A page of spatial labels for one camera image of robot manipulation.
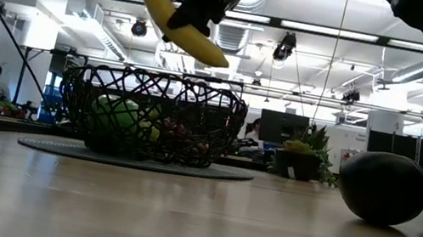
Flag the yellow banana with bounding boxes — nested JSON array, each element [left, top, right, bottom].
[[130, 0, 241, 71]]

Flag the green round fruit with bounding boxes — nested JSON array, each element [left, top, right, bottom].
[[87, 91, 143, 138]]

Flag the red grape bunch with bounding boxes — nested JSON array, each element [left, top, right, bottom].
[[156, 116, 214, 160]]

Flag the dark avocado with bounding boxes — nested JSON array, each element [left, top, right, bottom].
[[331, 145, 423, 234]]

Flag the person behind monitor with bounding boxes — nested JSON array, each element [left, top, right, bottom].
[[242, 116, 269, 150]]

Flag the black computer monitor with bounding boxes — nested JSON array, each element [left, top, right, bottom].
[[256, 108, 311, 150]]

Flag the blue cabinet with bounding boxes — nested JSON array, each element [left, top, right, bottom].
[[38, 84, 66, 127]]

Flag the round grey placemat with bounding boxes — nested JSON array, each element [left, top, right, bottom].
[[15, 130, 256, 190]]

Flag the potted green plant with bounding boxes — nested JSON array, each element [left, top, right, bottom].
[[268, 118, 347, 189]]

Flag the white shelf with red bins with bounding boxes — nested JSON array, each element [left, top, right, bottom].
[[338, 147, 364, 175]]

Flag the black partition panels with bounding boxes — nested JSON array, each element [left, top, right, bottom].
[[364, 130, 423, 172]]

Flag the silver ceiling air duct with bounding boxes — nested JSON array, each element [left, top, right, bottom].
[[201, 0, 270, 79]]

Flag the black wire basket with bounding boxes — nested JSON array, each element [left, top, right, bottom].
[[49, 55, 253, 178]]

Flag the black overhead rail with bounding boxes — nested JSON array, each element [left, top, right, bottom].
[[103, 0, 423, 54]]

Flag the thin hanging cable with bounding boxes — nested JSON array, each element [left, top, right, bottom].
[[310, 0, 350, 129]]

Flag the black frame post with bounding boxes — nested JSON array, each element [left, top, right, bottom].
[[13, 46, 33, 105]]

